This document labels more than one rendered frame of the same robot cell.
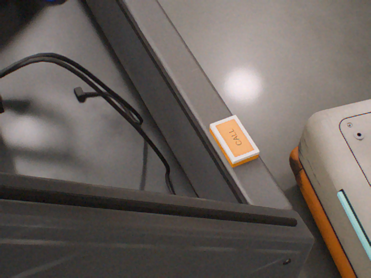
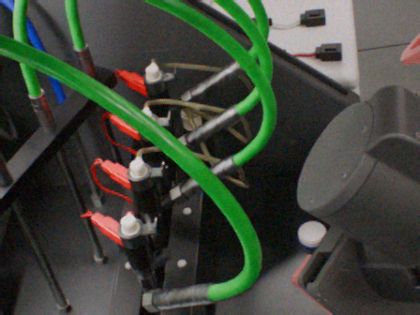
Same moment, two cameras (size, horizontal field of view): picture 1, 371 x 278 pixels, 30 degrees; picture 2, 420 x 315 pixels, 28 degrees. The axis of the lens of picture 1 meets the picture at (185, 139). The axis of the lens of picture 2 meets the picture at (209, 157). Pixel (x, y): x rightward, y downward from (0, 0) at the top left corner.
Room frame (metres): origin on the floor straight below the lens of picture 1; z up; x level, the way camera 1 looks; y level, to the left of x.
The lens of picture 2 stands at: (0.11, -0.19, 1.79)
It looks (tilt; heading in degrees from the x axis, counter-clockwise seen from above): 46 degrees down; 43
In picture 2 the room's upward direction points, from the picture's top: 12 degrees counter-clockwise
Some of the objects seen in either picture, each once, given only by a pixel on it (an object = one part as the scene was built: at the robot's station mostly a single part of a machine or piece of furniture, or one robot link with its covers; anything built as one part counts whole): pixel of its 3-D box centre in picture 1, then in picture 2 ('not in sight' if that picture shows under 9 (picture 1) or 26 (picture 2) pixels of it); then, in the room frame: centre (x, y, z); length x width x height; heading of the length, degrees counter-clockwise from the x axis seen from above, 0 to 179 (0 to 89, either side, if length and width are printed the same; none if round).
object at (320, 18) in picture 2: not in sight; (284, 20); (0.96, 0.38, 0.99); 0.12 x 0.02 x 0.02; 123
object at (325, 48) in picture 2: not in sight; (299, 52); (0.90, 0.32, 0.99); 0.12 x 0.02 x 0.02; 118
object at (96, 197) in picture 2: not in sight; (83, 159); (0.63, 0.53, 0.93); 0.02 x 0.02 x 0.19; 31
